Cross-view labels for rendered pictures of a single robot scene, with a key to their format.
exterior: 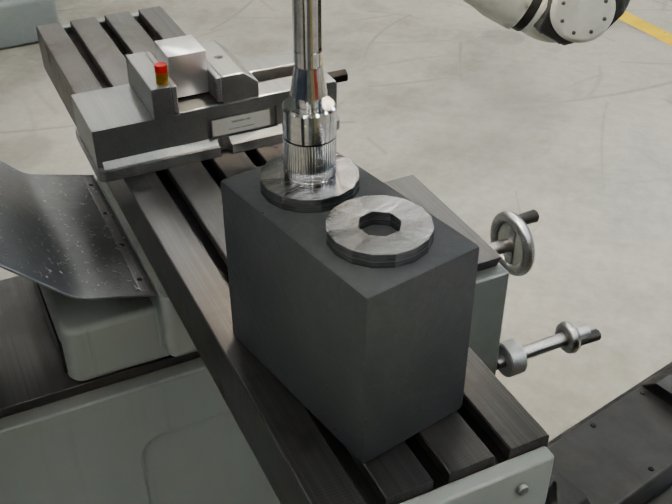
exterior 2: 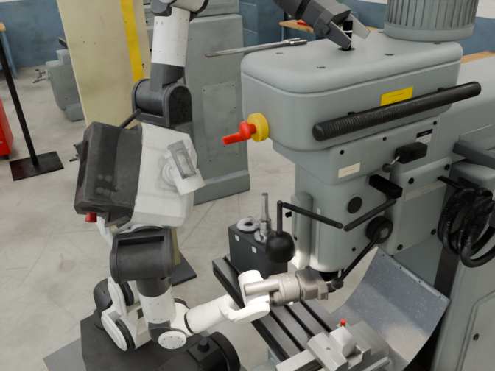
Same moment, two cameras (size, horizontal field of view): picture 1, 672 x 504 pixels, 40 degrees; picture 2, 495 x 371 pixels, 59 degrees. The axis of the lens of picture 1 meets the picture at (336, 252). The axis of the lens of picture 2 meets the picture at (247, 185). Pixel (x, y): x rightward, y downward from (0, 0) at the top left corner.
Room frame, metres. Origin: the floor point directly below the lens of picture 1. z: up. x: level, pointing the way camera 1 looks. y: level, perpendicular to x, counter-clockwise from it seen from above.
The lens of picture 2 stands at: (2.05, -0.10, 2.12)
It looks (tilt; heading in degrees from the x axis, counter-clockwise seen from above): 30 degrees down; 177
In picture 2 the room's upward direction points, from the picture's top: 3 degrees counter-clockwise
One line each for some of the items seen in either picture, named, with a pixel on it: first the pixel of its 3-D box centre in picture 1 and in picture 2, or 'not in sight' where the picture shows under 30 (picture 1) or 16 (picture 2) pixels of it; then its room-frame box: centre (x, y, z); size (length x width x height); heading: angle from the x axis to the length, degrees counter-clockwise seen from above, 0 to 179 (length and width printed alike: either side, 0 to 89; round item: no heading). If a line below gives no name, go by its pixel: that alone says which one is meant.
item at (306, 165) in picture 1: (309, 144); (265, 229); (0.71, 0.02, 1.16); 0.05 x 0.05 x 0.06
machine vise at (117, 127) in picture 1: (206, 96); (333, 358); (1.17, 0.18, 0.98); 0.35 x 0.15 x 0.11; 116
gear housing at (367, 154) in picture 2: not in sight; (353, 133); (1.07, 0.21, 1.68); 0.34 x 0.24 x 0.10; 116
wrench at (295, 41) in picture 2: not in sight; (256, 47); (1.05, -0.02, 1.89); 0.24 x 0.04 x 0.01; 113
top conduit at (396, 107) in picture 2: not in sight; (402, 107); (1.20, 0.27, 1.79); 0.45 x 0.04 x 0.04; 116
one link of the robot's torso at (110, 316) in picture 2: not in sight; (132, 321); (0.66, -0.56, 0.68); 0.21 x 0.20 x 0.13; 37
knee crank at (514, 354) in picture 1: (548, 344); not in sight; (1.19, -0.36, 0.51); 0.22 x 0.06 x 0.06; 116
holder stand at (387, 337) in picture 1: (343, 289); (257, 250); (0.67, -0.01, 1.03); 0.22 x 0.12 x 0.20; 37
